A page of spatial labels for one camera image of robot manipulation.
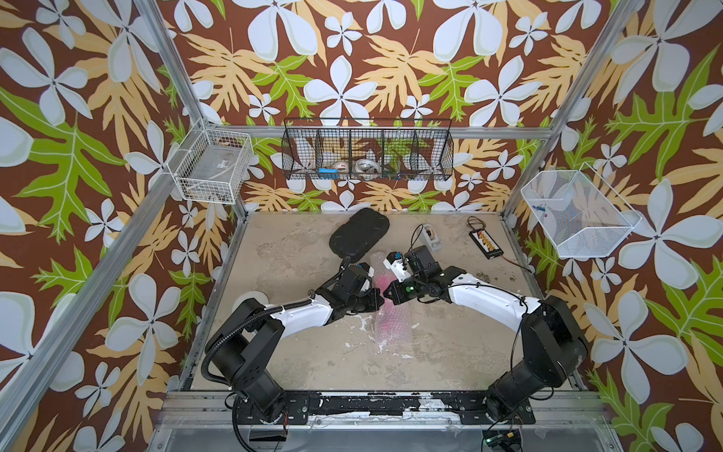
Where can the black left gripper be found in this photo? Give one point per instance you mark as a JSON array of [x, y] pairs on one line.
[[374, 303]]

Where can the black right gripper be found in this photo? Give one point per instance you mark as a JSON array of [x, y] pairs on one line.
[[395, 297]]

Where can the pink plastic wine glass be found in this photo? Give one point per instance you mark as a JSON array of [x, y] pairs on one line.
[[387, 321]]

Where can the clear bubble wrap sheet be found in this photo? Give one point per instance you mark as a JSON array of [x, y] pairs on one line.
[[403, 338]]

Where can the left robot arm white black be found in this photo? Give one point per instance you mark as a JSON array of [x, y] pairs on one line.
[[238, 353]]

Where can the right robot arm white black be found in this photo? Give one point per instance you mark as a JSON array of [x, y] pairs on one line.
[[553, 343]]

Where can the grey white small device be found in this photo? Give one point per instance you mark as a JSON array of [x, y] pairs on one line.
[[431, 238]]

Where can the black hard plastic case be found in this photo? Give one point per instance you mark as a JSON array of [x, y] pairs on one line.
[[359, 234]]

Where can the white tape roll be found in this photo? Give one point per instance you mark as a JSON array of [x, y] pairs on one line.
[[256, 295]]

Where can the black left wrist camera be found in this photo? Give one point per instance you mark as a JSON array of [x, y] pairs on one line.
[[356, 274]]

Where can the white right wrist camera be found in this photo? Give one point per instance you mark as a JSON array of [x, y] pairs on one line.
[[417, 263]]

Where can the black battery holder with wires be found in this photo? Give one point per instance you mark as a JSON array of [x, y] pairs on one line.
[[486, 243]]

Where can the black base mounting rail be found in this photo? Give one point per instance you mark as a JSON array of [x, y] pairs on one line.
[[298, 407]]

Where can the black wire basket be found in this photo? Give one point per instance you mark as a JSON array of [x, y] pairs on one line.
[[367, 149]]

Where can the white wire basket right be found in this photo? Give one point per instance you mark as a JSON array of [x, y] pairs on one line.
[[580, 212]]

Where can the white wire basket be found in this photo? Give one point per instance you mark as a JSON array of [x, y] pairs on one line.
[[210, 163], [580, 212]]

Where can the white wire basket left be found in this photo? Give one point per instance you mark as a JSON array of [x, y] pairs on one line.
[[210, 163]]

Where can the aluminium frame post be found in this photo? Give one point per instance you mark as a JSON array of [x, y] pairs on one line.
[[171, 58]]

